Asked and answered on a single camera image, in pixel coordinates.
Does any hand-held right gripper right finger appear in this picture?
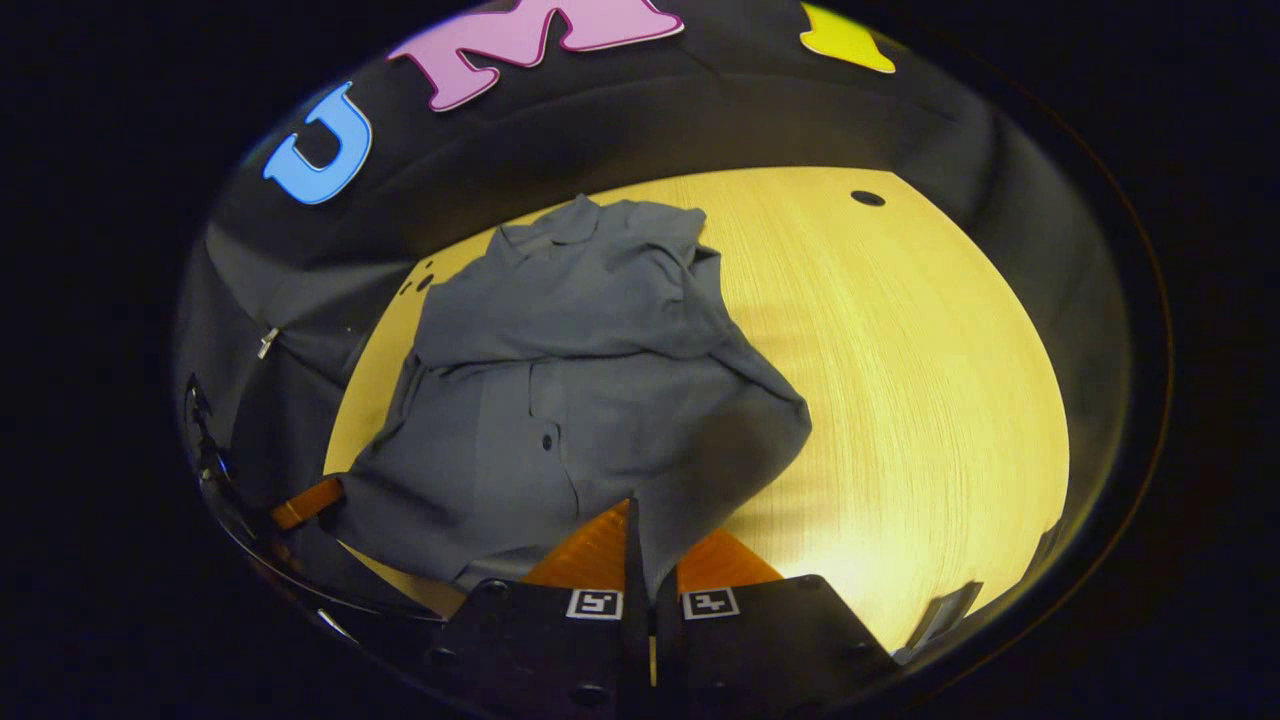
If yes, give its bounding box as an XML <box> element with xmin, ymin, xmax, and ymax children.
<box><xmin>654</xmin><ymin>530</ymin><xmax>901</xmax><ymax>720</ymax></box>

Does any grey rectangular object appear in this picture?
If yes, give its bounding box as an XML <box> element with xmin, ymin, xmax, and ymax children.
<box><xmin>893</xmin><ymin>580</ymin><xmax>986</xmax><ymax>663</ymax></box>

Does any black backdrop cloth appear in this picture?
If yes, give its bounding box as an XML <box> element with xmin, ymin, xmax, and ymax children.
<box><xmin>172</xmin><ymin>0</ymin><xmax>1136</xmax><ymax>561</ymax></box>

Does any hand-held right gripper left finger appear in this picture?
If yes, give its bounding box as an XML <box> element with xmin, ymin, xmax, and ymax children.
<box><xmin>430</xmin><ymin>497</ymin><xmax>657</xmax><ymax>720</ymax></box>

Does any grey long-sleeved shirt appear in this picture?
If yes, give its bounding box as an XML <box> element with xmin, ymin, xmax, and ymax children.
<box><xmin>325</xmin><ymin>195</ymin><xmax>813</xmax><ymax>593</ymax></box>

